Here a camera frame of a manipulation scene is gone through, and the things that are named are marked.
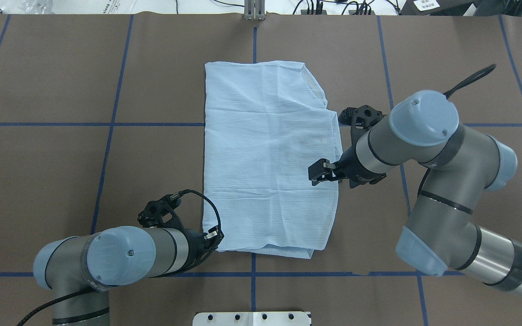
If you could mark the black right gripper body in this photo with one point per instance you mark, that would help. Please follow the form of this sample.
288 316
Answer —
346 170

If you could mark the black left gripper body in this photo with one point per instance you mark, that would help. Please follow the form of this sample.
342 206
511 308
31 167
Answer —
194 245

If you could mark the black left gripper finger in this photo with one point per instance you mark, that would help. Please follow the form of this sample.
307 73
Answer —
214 234

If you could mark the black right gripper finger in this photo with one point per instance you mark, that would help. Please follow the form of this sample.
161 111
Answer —
320 171

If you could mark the light blue button-up shirt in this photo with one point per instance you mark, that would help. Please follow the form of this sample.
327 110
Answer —
265 124

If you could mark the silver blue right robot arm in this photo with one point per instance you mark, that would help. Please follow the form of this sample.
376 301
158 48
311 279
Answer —
461 164

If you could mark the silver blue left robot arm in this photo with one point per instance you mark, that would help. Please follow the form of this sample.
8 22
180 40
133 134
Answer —
81 270

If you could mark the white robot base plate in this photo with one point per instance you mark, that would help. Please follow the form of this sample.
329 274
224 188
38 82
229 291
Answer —
274 318

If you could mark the grey aluminium frame post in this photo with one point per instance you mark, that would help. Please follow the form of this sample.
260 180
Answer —
254 10

